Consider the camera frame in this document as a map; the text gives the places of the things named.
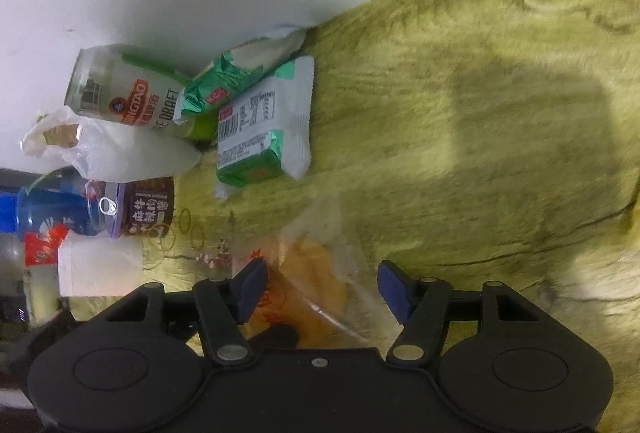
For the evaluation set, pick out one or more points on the green biscuit packet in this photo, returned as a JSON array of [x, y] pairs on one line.
[[220, 83], [260, 128]]

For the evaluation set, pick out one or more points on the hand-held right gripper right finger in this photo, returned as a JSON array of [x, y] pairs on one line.
[[392, 288]]

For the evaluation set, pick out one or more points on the red snack packet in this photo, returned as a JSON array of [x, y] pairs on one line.
[[42, 250]]

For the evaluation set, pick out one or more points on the white plastic bag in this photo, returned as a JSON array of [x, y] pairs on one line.
[[130, 158]]

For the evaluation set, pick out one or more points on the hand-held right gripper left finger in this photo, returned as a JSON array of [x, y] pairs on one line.
[[252, 288]]

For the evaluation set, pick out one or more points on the brown jar purple lid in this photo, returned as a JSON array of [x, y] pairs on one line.
[[145, 208]]

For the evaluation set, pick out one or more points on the round pastry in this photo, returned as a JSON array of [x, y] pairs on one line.
[[310, 293]]

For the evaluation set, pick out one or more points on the blue water bottle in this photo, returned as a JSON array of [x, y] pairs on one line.
[[55, 208]]

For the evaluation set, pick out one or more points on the green beer can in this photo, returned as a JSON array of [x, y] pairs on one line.
[[125, 98]]

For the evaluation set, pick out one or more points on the green wood-grain desktop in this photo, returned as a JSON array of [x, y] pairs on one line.
[[450, 38]]

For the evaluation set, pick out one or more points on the white cup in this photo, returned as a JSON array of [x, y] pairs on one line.
[[100, 265]]

